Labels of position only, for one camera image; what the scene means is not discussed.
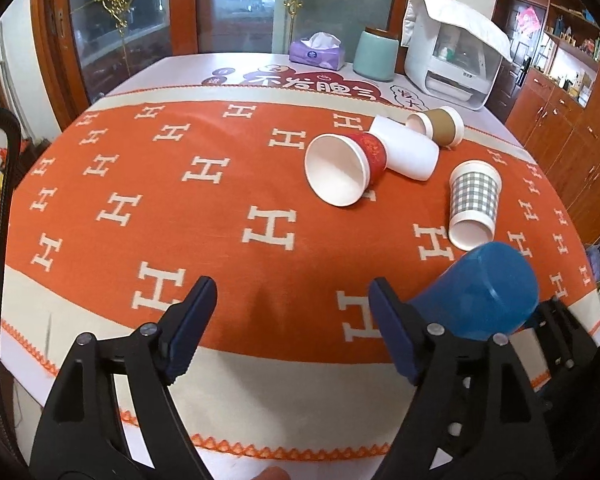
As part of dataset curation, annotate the blue plastic cup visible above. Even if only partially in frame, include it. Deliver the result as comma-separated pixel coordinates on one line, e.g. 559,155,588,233
408,242,540,340

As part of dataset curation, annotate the grey checked paper cup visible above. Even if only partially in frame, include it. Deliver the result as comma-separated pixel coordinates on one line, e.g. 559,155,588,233
448,159,503,252

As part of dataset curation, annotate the brown sleeved paper cup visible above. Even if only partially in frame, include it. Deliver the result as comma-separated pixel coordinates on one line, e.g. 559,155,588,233
405,106,465,148

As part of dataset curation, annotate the plain white cup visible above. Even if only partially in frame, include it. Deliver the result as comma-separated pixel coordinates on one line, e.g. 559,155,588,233
368,115,440,181

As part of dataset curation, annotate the red patterned paper cup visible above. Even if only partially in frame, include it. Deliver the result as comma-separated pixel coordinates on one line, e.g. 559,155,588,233
304,132,387,207

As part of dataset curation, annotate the wooden cabinet with shelves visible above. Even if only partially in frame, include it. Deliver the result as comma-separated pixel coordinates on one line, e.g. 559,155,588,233
506,0,600,244

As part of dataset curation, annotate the orange H-pattern tablecloth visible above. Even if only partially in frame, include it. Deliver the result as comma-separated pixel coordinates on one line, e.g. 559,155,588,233
1,54,600,479

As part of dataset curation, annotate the white countertop appliance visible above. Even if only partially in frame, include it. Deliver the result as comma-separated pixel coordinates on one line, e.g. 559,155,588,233
405,16,503,110

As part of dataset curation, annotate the dark wooden entrance door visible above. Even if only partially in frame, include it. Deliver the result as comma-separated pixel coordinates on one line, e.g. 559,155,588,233
486,0,548,124

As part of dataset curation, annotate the teal canister with brown lid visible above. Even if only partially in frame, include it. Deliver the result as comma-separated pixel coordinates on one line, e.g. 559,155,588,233
352,27,400,82

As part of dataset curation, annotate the white cloth cover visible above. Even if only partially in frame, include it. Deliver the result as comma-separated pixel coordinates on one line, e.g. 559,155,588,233
401,0,512,62

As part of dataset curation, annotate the purple tissue box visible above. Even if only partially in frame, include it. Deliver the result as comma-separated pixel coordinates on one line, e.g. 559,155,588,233
289,32,346,70

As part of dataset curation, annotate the wooden glass sliding door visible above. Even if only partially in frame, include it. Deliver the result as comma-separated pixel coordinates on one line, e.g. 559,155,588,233
31,0,407,126

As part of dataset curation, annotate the black cable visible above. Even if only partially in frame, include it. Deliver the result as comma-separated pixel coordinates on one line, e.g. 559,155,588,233
0,102,24,466

